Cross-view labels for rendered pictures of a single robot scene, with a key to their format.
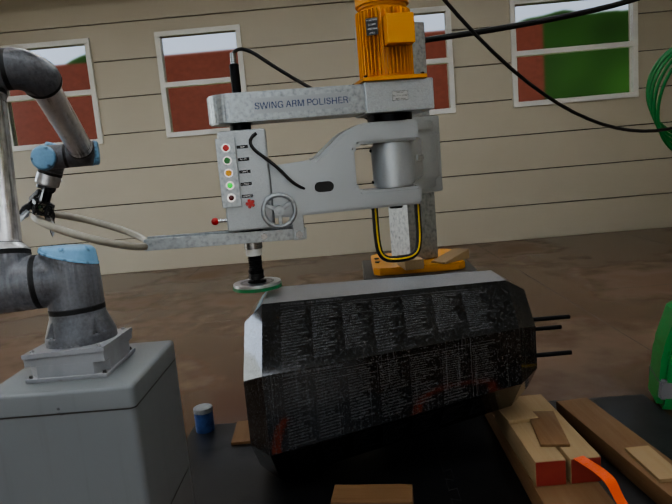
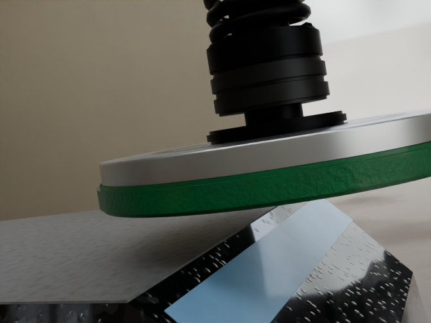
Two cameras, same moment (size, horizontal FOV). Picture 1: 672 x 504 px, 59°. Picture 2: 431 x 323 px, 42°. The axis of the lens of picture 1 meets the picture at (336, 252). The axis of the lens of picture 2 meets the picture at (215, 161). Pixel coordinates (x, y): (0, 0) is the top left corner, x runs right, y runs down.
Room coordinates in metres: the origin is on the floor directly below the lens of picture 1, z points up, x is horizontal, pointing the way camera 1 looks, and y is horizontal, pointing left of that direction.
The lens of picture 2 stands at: (2.96, 0.46, 0.87)
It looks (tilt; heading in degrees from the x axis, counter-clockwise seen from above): 3 degrees down; 204
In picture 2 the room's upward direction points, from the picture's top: 9 degrees counter-clockwise
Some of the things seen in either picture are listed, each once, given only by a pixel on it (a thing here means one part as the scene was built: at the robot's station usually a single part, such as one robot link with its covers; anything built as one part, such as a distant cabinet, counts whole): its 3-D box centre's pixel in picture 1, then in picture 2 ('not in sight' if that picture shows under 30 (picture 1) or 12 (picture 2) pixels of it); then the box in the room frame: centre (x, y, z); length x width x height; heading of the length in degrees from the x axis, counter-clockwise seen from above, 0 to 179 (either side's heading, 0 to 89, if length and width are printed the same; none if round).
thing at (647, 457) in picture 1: (653, 463); not in sight; (2.16, -1.16, 0.10); 0.25 x 0.10 x 0.01; 1
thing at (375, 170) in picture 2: (257, 283); (279, 149); (2.63, 0.36, 0.85); 0.22 x 0.22 x 0.04
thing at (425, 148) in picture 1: (404, 158); not in sight; (3.17, -0.40, 1.34); 0.74 x 0.34 x 0.25; 166
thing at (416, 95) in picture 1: (319, 108); not in sight; (2.68, 0.02, 1.60); 0.96 x 0.25 x 0.17; 98
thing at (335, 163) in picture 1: (335, 179); not in sight; (2.68, -0.03, 1.28); 0.74 x 0.23 x 0.49; 98
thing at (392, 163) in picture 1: (392, 164); not in sight; (2.73, -0.29, 1.32); 0.19 x 0.19 x 0.20
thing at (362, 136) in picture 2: (257, 283); (278, 143); (2.63, 0.36, 0.85); 0.21 x 0.21 x 0.01
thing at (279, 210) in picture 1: (278, 210); not in sight; (2.53, 0.23, 1.18); 0.15 x 0.10 x 0.15; 98
